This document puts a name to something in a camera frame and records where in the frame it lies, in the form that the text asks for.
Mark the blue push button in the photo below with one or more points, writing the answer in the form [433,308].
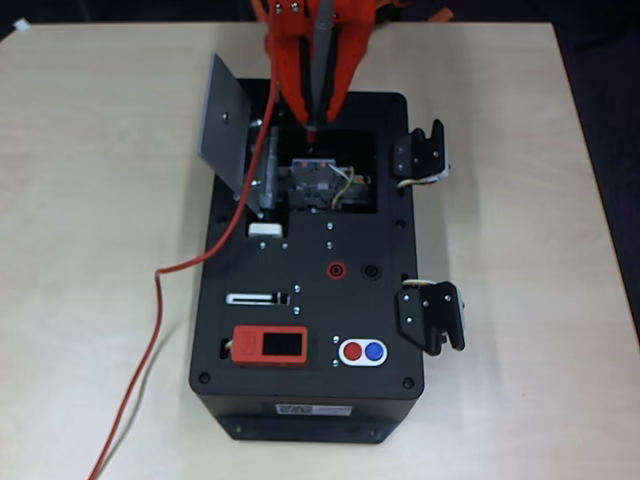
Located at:
[374,351]

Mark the black latch bracket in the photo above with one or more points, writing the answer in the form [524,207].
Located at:
[425,150]
[430,320]

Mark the small orange part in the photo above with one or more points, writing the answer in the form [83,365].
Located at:
[442,16]

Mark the grey terminal block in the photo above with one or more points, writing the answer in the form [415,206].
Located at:
[310,185]

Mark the black task box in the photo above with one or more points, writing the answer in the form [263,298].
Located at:
[310,310]

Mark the white slider black knob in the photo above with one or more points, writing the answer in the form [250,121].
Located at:
[240,299]

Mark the black banana socket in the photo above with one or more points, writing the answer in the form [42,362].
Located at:
[372,271]

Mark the red and blue buttons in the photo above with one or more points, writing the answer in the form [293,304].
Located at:
[364,363]

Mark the red display module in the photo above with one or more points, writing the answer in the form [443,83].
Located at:
[250,347]

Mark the grey metal hinged lid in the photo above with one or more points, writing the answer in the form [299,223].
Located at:
[222,135]

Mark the small white connector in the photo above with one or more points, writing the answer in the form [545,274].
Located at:
[21,25]

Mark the red push button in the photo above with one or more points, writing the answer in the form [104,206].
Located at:
[354,351]

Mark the red banana socket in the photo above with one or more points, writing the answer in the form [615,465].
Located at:
[336,271]

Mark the red robot arm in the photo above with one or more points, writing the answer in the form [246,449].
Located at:
[267,47]

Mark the orange printed clamp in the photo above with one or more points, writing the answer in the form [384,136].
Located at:
[257,6]

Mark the grey test probe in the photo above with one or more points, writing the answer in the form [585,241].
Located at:
[322,60]

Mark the white label sticker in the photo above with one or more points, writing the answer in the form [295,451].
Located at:
[330,410]

